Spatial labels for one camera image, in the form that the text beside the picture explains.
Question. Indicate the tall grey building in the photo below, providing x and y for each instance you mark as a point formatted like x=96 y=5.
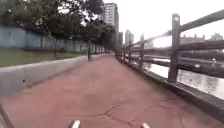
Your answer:
x=111 y=16

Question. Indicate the long grey-blue wall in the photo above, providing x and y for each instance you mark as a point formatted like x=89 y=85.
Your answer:
x=20 y=39

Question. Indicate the dark pole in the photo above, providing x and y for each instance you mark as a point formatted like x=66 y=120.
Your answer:
x=89 y=50

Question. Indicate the low grey concrete wall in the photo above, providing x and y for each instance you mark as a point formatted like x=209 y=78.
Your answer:
x=30 y=75

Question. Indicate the pale distant building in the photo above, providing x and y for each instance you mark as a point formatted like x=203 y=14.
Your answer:
x=128 y=38

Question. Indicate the grey concrete kerb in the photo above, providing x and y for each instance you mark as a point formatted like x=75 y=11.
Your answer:
x=186 y=91

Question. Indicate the robot's own part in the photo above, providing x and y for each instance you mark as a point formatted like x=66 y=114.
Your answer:
x=145 y=125
x=74 y=124

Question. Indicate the row of trees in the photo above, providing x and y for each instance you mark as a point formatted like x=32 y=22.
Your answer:
x=63 y=20

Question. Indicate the red paved path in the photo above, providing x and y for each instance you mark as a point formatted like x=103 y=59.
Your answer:
x=100 y=90

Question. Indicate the river water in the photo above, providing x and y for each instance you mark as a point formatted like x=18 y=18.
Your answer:
x=200 y=81

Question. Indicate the dark wooden railing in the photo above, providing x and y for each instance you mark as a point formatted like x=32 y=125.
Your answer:
x=174 y=46

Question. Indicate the distant low buildings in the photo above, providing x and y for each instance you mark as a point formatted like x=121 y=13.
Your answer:
x=200 y=38

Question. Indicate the grass strip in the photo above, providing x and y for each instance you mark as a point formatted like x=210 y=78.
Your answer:
x=23 y=56

